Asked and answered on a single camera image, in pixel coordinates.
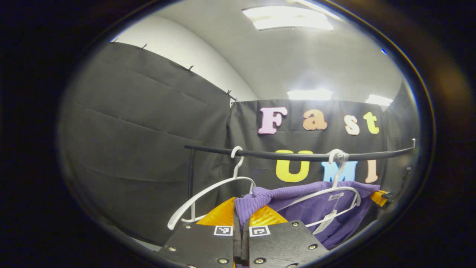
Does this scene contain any purple ribbed jacket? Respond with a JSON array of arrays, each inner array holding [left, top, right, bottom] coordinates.
[[234, 181, 381, 251]]

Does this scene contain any large ceiling light panel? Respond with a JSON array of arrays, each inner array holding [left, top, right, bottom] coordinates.
[[241, 5, 334, 31]]

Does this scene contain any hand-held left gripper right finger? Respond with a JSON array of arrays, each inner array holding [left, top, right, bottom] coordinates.
[[242, 205, 330, 268]]

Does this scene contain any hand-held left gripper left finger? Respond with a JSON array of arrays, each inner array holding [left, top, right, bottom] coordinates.
[[158, 197, 242, 268]]

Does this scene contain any black backdrop cloth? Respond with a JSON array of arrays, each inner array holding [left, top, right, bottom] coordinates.
[[58, 42, 419, 246]]

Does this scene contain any white plastic hanger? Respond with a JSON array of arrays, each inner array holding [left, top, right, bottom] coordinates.
[[167, 146, 257, 231], [277, 149, 361, 228]]

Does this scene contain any black metal clothes rack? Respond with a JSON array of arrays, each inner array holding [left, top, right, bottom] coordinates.
[[184, 138, 417, 224]]

